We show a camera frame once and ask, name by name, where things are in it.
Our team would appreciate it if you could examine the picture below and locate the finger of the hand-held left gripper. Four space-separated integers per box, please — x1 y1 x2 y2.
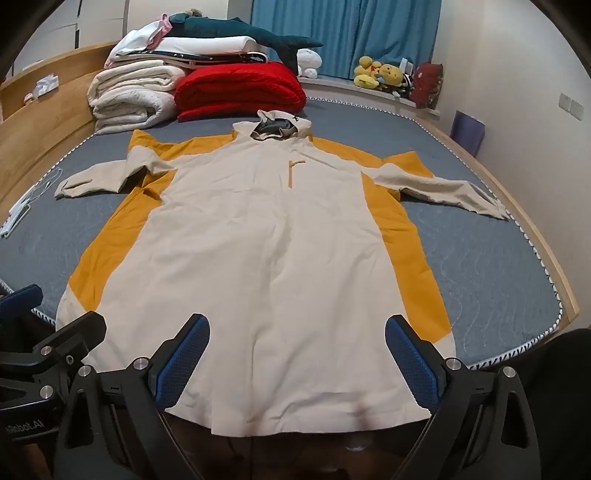
0 284 43 320
28 311 108 402

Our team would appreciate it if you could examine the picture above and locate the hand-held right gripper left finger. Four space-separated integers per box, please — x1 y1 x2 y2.
55 314 211 480

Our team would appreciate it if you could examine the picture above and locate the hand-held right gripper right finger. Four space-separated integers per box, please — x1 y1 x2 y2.
385 315 539 480

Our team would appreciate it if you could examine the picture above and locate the cream and yellow hoodie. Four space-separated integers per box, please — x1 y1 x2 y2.
54 110 512 437

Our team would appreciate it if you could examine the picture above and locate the white flat device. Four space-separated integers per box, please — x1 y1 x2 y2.
0 202 31 239

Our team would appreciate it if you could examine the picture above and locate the grey quilted mattress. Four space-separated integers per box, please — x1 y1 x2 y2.
0 95 566 372

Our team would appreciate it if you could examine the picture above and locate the white tissue pack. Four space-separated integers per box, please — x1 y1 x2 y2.
34 74 62 96

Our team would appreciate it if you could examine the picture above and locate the cream folded fleece blanket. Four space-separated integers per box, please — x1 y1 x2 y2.
88 60 186 136

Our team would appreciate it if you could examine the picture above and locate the purple folder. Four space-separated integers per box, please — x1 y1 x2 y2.
450 111 486 156

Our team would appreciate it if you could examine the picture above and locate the white wardrobe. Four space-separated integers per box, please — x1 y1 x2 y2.
9 0 136 75

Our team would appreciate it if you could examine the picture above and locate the red folded blanket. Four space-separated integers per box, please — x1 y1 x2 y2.
174 61 308 123

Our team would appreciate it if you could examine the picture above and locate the white window ledge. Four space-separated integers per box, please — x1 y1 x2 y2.
298 74 439 112

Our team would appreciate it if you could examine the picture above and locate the dark red cushion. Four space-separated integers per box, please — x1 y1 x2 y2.
410 61 445 110

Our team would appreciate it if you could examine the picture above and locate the pink and white cloth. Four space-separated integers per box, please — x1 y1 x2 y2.
117 13 175 52

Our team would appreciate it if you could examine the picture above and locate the yellow bear plush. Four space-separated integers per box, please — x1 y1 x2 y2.
379 62 406 88

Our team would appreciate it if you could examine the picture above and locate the yellow duck plush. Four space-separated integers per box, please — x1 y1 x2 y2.
353 55 384 89

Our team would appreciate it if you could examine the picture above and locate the dark patterned folded cloth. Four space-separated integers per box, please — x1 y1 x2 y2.
139 50 269 70

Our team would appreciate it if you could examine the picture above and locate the white folded quilt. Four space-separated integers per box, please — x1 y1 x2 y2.
108 33 257 60

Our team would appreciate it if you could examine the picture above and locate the white plush toy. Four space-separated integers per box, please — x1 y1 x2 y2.
295 47 320 78

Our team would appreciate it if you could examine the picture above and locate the teal shark plush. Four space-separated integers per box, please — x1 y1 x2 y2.
168 10 324 73

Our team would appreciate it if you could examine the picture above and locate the blue curtain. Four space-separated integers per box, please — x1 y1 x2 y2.
252 0 444 80

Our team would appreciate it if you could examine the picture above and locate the white cable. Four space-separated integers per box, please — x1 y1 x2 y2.
0 166 64 219

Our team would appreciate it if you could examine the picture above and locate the wooden bed frame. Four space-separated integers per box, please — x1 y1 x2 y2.
0 41 580 370

